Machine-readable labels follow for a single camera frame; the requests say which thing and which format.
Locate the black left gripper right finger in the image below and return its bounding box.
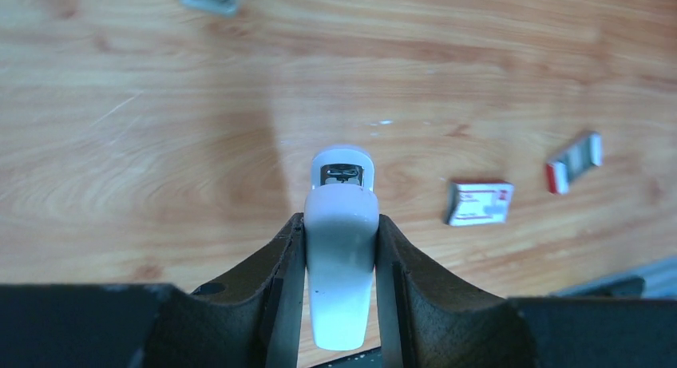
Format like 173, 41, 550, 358
376, 216, 676, 367

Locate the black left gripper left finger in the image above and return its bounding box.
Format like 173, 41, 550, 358
1, 213, 305, 367

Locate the white stapler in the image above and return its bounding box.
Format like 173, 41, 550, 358
303, 145, 379, 351

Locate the red white staple box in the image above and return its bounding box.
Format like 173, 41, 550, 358
446, 180, 515, 227

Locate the open staple box tray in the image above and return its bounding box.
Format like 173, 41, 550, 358
545, 131, 604, 195

